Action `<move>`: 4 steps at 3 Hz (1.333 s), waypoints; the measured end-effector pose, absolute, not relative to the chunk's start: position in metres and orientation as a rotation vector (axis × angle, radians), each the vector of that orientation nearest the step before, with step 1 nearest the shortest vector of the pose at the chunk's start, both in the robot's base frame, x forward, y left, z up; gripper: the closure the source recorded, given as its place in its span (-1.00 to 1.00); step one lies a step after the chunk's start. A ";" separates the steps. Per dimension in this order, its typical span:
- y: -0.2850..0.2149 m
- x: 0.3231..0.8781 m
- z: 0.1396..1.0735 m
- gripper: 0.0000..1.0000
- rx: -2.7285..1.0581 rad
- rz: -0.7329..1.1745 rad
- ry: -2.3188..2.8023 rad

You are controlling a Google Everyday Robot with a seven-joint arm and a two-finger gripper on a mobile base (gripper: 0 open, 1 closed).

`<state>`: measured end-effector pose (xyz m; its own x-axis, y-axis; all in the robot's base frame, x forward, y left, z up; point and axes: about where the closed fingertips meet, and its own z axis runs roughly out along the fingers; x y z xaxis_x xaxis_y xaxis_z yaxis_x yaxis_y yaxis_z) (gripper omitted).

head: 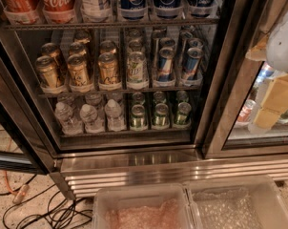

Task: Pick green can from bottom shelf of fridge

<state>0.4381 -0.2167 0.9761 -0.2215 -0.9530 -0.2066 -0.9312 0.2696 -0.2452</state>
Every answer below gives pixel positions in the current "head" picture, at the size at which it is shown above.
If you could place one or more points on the glass fridge door right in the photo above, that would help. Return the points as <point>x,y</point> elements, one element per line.
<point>235,60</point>

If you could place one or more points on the Pepsi bottle left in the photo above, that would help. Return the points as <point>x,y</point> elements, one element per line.
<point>132,9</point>

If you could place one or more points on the gold can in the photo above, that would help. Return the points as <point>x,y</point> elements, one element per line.
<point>79,48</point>
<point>54,51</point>
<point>109,73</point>
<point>52,81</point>
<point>80,79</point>
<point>108,46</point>

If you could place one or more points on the water bottle front right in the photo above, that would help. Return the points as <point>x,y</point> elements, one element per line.
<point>115,117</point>

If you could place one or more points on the Coca-Cola bottle right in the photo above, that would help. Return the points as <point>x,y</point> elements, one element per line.
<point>59,11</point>

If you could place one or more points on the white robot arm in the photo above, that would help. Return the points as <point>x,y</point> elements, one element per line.
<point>277,57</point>

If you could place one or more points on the gold can back right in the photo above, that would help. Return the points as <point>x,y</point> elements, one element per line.
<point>108,46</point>

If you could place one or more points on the white label bottle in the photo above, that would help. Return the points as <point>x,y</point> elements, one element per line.
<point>96,10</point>

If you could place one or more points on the water bottle front left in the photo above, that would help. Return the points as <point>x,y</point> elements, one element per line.
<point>70,123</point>

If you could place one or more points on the Coca-Cola bottle left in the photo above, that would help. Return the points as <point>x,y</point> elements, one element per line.
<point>23,12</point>

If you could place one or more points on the gold can front right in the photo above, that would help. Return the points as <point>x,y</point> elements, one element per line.
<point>109,73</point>

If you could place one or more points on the coca-cola bottle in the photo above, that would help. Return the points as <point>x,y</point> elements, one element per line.
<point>23,12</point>
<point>59,11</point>

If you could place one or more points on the gold can back middle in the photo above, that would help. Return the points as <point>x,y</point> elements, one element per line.
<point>79,48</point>

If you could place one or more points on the clear bin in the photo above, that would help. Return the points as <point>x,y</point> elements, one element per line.
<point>161,206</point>
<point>237,203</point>

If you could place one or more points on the Red Bull can left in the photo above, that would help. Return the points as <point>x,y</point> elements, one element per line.
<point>163,72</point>

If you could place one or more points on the gold can front left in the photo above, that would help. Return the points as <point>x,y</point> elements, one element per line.
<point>52,81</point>

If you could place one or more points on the gold can back left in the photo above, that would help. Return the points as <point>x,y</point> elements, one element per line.
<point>54,51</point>

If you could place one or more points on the water bottle front middle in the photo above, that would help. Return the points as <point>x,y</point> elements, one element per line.
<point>93,122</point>

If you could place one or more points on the clear bin right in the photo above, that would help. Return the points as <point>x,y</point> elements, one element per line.
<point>237,203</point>

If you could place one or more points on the Red Bull can right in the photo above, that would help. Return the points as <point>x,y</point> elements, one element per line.
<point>190,65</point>

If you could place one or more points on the green can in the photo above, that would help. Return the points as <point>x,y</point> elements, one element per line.
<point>138,118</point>
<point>182,96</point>
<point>138,98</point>
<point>159,97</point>
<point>182,114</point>
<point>161,116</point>

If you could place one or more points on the red can behind door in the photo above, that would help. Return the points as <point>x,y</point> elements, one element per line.
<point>244,114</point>

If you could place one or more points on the clear bin left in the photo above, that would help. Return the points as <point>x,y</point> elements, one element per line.
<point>161,206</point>

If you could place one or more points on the red bull can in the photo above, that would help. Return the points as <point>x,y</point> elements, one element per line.
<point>163,72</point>
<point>190,65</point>

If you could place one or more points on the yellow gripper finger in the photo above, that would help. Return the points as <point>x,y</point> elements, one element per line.
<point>266,118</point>
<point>276,97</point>

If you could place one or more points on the stainless fridge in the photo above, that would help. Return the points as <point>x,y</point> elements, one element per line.
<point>81,165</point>

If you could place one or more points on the gold can front middle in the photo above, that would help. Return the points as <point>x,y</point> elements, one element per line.
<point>80,79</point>

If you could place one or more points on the water bottle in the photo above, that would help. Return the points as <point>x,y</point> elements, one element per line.
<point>70,123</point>
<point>93,122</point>
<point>115,117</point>

